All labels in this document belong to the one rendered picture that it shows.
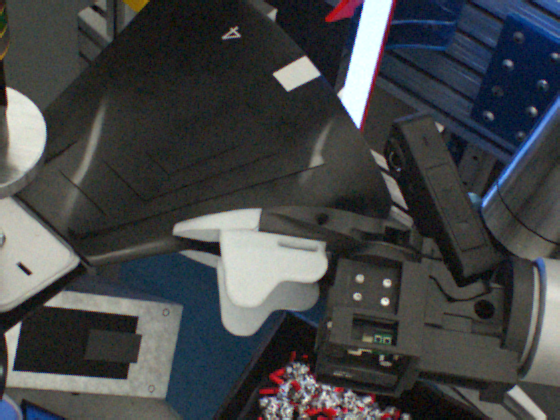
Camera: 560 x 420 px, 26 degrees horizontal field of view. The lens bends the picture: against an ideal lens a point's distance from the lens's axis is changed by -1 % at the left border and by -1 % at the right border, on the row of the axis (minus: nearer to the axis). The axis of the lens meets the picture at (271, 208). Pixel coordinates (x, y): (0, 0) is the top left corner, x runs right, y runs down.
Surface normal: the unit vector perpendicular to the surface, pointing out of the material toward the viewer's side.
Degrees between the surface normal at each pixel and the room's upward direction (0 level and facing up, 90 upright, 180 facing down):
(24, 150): 0
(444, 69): 90
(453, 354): 6
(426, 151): 9
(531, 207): 67
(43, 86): 90
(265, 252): 6
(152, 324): 50
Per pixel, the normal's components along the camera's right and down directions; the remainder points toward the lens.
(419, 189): -0.93, 0.27
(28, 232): 0.10, -0.68
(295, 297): 0.07, -0.40
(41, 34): 0.70, 0.63
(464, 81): -0.58, 0.64
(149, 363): 0.60, 0.12
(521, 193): -0.80, 0.04
